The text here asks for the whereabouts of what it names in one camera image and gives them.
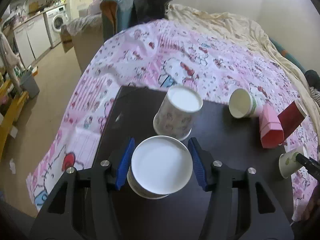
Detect cardboard box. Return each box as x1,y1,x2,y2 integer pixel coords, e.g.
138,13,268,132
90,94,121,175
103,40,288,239
60,25,74,53

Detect cream crumpled duvet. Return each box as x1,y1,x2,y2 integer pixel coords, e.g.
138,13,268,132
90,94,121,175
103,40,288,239
166,4,319,106

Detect pink paper cup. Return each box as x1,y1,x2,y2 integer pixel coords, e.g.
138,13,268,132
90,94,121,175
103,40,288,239
259,104,284,148

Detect grey waste bin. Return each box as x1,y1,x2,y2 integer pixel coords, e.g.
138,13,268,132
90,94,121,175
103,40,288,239
20,70,40,99

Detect yellow wooden rack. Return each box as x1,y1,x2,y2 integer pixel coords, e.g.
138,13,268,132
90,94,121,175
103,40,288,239
0,90,29,157

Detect pink Hello Kitty bedsheet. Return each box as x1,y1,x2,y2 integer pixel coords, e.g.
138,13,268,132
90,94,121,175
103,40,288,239
26,20,319,209

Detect white washing machine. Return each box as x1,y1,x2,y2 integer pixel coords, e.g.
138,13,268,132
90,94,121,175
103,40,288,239
44,5,69,48

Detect white kitchen cabinets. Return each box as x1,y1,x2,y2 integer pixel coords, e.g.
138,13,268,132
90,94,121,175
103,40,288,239
14,14,51,67

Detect red ribbed paper cup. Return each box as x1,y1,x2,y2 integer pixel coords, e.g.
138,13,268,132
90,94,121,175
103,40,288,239
278,99,308,140

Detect white pink-patterned paper cup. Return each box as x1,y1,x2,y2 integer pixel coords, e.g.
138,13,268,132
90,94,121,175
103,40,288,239
153,85,203,141

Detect cream cartoon-print paper cup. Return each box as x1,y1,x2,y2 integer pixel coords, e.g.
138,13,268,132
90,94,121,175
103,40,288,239
127,135,193,199

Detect white green-band paper cup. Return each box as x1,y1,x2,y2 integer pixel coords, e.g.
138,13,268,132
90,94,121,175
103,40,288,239
228,88,259,119

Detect white green-leaf paper cup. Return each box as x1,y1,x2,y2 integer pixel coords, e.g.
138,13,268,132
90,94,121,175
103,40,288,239
278,144,308,179

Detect black and striped clothes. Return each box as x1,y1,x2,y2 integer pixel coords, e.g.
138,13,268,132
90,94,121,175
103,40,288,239
304,70,320,106

